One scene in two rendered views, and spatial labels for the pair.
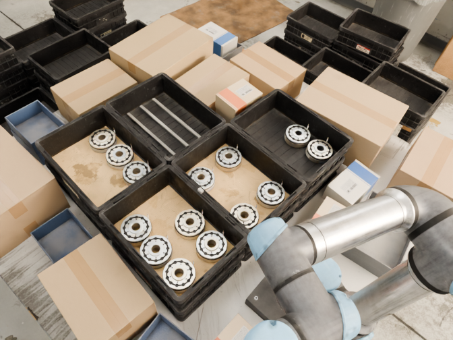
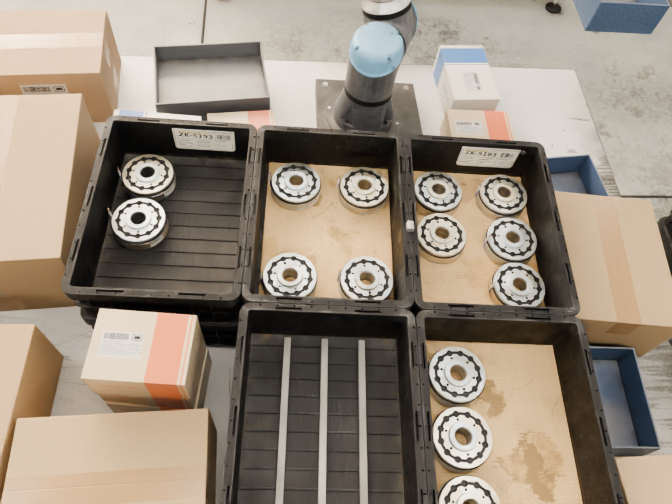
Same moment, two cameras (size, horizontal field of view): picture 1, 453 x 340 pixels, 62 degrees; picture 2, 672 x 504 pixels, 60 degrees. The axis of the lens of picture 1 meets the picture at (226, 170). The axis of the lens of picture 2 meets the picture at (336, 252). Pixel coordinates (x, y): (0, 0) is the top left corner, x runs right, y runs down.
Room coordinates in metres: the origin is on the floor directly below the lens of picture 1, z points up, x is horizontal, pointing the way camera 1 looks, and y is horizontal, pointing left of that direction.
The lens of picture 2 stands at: (1.24, 0.40, 1.84)
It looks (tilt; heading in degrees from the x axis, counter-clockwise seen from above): 59 degrees down; 222
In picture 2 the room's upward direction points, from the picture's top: 10 degrees clockwise
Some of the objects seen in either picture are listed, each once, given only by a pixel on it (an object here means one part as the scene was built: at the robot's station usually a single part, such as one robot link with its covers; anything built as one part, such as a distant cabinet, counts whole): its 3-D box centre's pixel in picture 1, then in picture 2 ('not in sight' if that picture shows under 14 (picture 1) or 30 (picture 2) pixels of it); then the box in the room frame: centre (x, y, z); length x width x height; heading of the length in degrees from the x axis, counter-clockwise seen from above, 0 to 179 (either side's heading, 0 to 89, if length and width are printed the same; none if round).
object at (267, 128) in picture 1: (288, 141); (173, 218); (1.02, -0.24, 0.87); 0.40 x 0.30 x 0.11; 50
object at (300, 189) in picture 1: (238, 175); (329, 212); (0.79, -0.04, 0.92); 0.40 x 0.30 x 0.02; 50
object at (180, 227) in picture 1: (189, 222); (441, 234); (0.61, 0.11, 0.86); 0.10 x 0.10 x 0.01
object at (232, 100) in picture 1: (238, 100); (145, 353); (1.20, -0.02, 0.89); 0.16 x 0.12 x 0.07; 138
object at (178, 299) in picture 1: (173, 227); (483, 220); (0.56, 0.15, 0.92); 0.40 x 0.30 x 0.02; 50
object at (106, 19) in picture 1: (94, 29); not in sight; (2.33, 1.04, 0.37); 0.40 x 0.30 x 0.45; 143
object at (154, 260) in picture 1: (156, 249); (512, 238); (0.50, 0.20, 0.86); 0.10 x 0.10 x 0.01
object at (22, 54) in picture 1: (46, 60); not in sight; (2.01, 1.28, 0.31); 0.40 x 0.30 x 0.34; 143
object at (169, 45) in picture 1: (163, 60); not in sight; (1.53, 0.37, 0.80); 0.40 x 0.30 x 0.20; 146
